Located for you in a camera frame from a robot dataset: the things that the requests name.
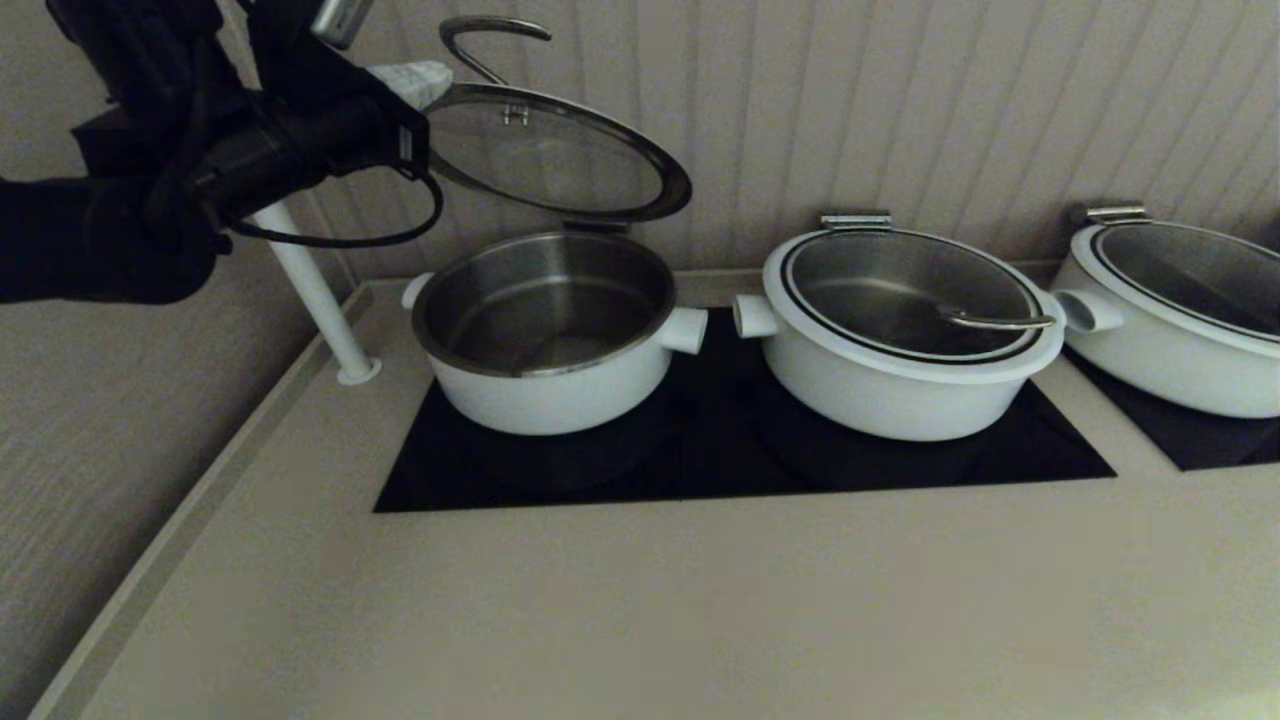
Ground glass lid with white rim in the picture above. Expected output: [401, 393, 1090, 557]
[762, 227, 1067, 386]
[420, 15, 694, 223]
[1072, 220, 1280, 359]

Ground small black induction cooktop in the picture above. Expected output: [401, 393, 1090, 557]
[1062, 345, 1280, 472]

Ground large black induction cooktop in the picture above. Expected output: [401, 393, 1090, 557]
[372, 308, 1117, 514]

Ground white pot with steel insert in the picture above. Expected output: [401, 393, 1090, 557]
[733, 230, 1067, 443]
[402, 230, 710, 437]
[1050, 222, 1280, 419]

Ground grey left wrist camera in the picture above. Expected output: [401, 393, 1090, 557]
[310, 0, 376, 51]

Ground white support pole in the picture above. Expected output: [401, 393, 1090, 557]
[250, 200, 384, 387]

